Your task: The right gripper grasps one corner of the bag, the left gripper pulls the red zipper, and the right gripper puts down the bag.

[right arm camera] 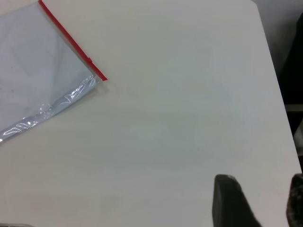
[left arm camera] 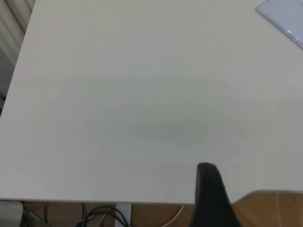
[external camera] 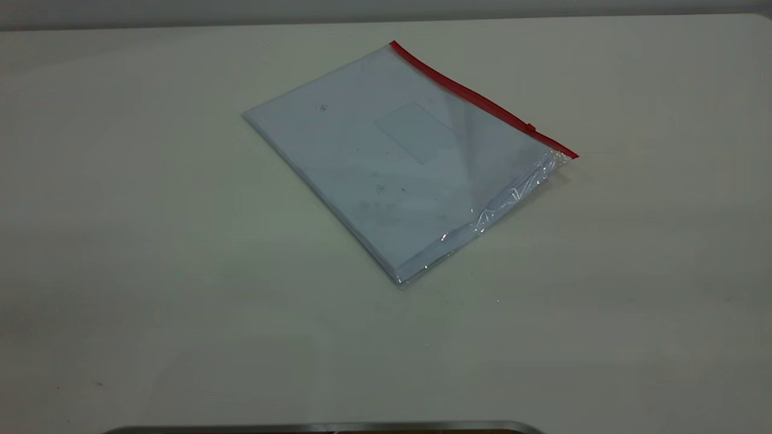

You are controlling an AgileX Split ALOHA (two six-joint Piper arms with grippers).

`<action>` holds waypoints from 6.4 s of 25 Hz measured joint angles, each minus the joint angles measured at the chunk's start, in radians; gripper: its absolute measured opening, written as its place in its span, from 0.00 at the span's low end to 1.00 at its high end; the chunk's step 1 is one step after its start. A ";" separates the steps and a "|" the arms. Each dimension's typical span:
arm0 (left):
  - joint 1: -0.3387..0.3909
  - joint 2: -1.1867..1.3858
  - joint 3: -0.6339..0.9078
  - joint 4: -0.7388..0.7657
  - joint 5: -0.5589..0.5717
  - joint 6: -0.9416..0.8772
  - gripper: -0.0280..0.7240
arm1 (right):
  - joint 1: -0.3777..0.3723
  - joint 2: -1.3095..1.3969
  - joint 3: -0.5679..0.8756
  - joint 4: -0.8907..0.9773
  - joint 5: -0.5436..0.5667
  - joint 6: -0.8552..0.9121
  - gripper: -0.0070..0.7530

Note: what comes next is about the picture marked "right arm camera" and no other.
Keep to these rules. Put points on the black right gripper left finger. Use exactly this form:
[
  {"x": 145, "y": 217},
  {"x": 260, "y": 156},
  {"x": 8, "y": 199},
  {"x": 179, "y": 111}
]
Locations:
[{"x": 227, "y": 203}]

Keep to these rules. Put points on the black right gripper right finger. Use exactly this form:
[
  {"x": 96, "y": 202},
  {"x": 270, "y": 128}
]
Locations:
[{"x": 297, "y": 201}]

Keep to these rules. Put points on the red zipper slider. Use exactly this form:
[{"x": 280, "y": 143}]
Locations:
[{"x": 89, "y": 60}]

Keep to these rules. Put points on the clear zip bag red zipper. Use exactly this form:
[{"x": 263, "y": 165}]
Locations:
[{"x": 47, "y": 71}]

